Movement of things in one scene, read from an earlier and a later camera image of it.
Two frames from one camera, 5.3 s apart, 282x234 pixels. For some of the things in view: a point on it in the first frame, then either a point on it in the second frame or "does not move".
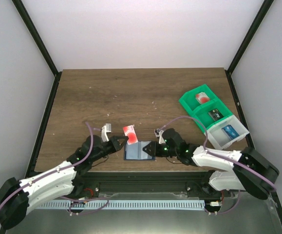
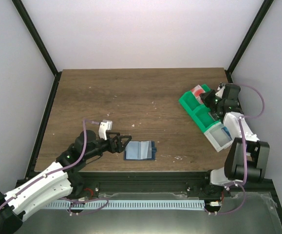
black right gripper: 154,150 to 206,98
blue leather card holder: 135,151 does not move
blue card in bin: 231,132 does not move
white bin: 226,133 does not move
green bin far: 196,98 does not move
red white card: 130,131 to 196,90
